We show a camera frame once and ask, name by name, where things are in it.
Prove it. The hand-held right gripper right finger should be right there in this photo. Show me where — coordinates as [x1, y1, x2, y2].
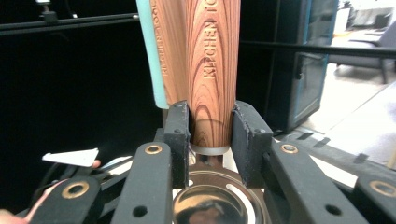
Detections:
[232, 100, 275, 189]

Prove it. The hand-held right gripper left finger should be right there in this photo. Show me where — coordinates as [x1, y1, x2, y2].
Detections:
[163, 100, 191, 189]

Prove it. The wood handled round steel spoon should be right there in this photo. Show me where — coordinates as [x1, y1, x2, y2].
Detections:
[172, 0, 272, 224]

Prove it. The teal handled wire whisk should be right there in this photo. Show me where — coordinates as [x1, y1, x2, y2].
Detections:
[135, 0, 171, 110]

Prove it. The dark glass front cabinet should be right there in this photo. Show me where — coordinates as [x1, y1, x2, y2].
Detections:
[264, 0, 340, 133]

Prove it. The black metal bar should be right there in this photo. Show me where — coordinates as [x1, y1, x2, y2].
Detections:
[241, 40, 396, 60]
[0, 12, 140, 37]

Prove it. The grey sofa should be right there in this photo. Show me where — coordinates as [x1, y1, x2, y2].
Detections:
[328, 7, 396, 85]

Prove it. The black clamp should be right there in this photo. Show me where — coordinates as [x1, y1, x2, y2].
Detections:
[35, 0, 60, 25]

